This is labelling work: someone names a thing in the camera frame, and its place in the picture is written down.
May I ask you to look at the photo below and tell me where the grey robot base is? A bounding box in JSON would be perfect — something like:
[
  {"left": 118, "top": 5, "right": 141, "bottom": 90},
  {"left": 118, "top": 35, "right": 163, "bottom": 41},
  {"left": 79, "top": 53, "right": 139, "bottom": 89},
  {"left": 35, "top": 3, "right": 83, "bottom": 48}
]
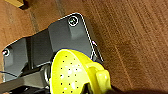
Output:
[{"left": 2, "top": 12, "right": 105, "bottom": 84}]

